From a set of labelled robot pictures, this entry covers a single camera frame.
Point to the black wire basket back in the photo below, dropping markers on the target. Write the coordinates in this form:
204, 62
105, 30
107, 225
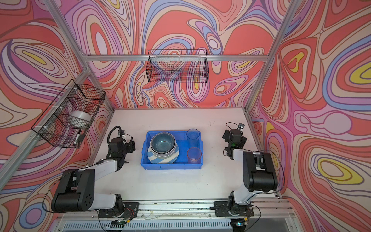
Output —
177, 66

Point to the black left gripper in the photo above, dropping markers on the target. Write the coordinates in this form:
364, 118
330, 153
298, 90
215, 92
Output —
130, 146

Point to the dark blue bowl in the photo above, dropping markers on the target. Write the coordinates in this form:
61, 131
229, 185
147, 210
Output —
162, 142

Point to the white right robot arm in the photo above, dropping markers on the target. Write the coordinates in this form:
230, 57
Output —
259, 174

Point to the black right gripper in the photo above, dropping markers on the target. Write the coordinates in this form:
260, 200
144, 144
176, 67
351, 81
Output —
226, 136

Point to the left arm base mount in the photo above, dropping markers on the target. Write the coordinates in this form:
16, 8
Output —
124, 210

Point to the white tape roll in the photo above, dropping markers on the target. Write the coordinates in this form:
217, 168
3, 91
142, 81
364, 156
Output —
79, 119

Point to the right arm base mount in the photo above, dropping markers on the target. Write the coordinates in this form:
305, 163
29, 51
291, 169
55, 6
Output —
228, 209

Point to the black wire basket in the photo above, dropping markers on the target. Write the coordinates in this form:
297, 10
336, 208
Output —
55, 128
177, 66

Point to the clear blue plastic cup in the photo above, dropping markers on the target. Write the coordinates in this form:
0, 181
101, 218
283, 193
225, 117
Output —
193, 137

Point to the clear pink plastic cup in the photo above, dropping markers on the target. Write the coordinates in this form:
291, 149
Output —
194, 155

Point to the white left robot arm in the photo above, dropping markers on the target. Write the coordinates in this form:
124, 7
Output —
76, 189

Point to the black wire basket left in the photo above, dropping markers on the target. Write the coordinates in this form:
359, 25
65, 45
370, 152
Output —
55, 128

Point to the grey purple bowl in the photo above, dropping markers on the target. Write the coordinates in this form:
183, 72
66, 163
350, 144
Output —
163, 155

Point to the blue plastic bin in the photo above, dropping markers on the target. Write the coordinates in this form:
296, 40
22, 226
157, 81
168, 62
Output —
178, 161

